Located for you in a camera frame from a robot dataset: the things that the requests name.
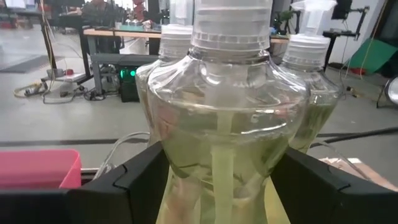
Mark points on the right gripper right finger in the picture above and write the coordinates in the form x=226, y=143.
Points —
x=326, y=199

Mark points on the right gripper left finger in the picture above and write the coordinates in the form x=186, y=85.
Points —
x=124, y=199

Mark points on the person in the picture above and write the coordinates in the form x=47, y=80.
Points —
x=99, y=12

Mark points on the clear plastic bin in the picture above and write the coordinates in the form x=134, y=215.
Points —
x=115, y=145

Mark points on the black floor mat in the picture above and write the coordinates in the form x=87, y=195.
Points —
x=28, y=63

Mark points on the green board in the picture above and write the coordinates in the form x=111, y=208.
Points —
x=370, y=56

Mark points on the computer tower green lights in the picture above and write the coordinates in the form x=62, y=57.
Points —
x=129, y=84

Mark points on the black monitor on arm stand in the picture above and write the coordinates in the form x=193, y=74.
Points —
x=342, y=9

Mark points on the wooden workbench gray frame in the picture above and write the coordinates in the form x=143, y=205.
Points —
x=124, y=32

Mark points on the pink plastic bin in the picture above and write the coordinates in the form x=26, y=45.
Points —
x=37, y=168

